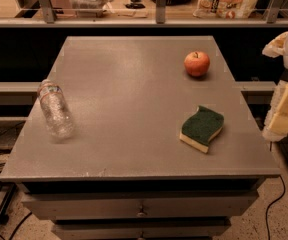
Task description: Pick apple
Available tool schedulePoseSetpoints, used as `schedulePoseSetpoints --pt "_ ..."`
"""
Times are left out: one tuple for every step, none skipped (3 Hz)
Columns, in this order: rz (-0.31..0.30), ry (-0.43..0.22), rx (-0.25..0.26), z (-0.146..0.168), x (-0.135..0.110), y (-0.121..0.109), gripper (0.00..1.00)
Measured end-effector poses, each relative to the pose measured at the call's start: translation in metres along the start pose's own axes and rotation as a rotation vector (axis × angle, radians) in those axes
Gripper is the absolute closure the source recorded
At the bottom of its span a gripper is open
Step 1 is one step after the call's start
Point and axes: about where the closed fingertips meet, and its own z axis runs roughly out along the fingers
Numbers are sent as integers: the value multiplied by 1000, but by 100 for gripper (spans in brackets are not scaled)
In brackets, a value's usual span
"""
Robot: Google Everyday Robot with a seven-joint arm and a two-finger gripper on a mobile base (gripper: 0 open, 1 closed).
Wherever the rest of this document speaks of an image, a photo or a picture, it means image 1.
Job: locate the green and yellow sponge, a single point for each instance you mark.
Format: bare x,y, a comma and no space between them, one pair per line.
201,128

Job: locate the clear plastic water bottle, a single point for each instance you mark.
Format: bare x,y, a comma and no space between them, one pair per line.
59,120

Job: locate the metal railing shelf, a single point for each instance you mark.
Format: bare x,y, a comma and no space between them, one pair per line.
124,13

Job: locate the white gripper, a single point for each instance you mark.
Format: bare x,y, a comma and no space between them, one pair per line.
276,126

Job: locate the red apple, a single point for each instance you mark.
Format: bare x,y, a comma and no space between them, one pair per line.
197,63

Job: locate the printed plastic bag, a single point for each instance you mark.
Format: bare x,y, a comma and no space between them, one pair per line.
227,9

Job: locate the grey drawer cabinet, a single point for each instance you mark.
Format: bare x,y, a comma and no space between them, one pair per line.
126,174

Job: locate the clear plastic container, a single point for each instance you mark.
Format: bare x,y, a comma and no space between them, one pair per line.
88,8

